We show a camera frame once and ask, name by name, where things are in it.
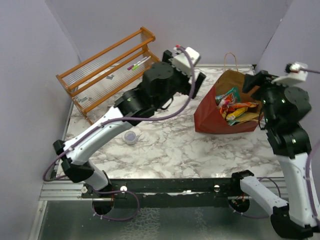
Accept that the teal Fox's candy bag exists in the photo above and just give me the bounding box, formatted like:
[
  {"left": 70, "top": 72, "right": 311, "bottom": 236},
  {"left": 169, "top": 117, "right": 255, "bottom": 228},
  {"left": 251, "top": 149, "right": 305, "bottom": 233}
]
[{"left": 215, "top": 87, "right": 241, "bottom": 104}]

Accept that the red brown paper bag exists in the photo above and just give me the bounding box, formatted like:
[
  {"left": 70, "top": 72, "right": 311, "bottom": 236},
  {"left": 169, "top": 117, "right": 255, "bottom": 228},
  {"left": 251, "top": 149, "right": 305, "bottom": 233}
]
[{"left": 194, "top": 65, "right": 263, "bottom": 135}]

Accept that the orange fruit candy bag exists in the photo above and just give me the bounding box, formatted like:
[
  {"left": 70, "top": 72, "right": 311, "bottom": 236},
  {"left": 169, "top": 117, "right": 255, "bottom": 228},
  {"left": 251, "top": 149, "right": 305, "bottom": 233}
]
[{"left": 215, "top": 96, "right": 233, "bottom": 116}]

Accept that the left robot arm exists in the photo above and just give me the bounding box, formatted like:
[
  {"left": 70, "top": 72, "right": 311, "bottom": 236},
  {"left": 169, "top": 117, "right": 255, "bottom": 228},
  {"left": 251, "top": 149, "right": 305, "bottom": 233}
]
[{"left": 53, "top": 46, "right": 206, "bottom": 198}]

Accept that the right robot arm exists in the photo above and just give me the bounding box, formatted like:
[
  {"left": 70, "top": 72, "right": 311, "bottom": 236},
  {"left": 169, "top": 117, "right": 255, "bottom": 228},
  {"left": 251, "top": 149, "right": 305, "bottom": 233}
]
[{"left": 229, "top": 70, "right": 320, "bottom": 240}]

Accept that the yellow snack bar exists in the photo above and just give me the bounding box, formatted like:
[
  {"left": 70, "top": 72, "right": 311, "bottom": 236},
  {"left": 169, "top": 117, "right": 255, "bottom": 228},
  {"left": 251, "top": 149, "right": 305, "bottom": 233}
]
[{"left": 225, "top": 107, "right": 248, "bottom": 121}]

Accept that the beige snack packet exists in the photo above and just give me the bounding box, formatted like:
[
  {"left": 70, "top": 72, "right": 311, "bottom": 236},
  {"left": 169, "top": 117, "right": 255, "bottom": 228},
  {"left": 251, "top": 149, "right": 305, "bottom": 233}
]
[{"left": 234, "top": 112, "right": 259, "bottom": 124}]

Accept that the small clear plastic cup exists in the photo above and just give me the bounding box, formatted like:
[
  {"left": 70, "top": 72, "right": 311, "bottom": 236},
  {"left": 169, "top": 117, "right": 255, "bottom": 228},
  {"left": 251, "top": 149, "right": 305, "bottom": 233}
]
[{"left": 124, "top": 130, "right": 138, "bottom": 145}]

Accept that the orange wooden rack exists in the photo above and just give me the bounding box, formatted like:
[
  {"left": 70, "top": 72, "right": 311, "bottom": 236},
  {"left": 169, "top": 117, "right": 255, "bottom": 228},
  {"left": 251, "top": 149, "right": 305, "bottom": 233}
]
[{"left": 56, "top": 27, "right": 160, "bottom": 125}]

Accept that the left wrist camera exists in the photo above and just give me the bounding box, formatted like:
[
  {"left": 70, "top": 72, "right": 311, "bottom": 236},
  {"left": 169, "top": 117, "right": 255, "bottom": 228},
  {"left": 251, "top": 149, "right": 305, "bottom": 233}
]
[{"left": 171, "top": 46, "right": 201, "bottom": 76}]

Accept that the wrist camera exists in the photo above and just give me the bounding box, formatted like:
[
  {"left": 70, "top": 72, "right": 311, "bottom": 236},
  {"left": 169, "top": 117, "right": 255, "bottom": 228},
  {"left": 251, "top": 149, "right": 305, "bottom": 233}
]
[
  {"left": 271, "top": 62, "right": 308, "bottom": 86},
  {"left": 171, "top": 46, "right": 201, "bottom": 76}
]

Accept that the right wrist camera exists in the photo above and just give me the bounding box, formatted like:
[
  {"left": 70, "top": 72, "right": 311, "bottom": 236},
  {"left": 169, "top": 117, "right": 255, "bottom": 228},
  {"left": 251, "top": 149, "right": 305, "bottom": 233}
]
[{"left": 271, "top": 62, "right": 308, "bottom": 86}]

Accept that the black mounting rail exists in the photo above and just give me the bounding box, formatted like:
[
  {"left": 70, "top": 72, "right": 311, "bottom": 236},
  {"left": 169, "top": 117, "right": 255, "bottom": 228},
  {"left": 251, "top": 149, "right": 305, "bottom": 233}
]
[{"left": 81, "top": 170, "right": 253, "bottom": 209}]

